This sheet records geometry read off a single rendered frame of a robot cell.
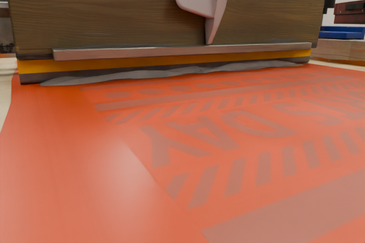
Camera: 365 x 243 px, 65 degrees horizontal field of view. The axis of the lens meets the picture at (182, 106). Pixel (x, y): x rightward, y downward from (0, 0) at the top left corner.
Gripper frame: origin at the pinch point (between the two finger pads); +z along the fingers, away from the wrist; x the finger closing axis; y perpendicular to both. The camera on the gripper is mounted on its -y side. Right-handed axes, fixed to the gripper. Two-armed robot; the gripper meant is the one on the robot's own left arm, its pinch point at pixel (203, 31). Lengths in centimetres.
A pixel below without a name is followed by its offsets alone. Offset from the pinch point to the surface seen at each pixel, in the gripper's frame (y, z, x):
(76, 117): 17.5, 4.4, 12.4
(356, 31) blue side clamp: -28.4, 0.5, 1.9
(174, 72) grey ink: 4.9, 4.5, 1.5
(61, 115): 18.3, 4.4, 11.5
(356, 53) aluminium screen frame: -24.4, 3.7, 4.9
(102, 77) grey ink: 13.1, 4.2, 1.2
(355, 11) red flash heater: -99, -4, -42
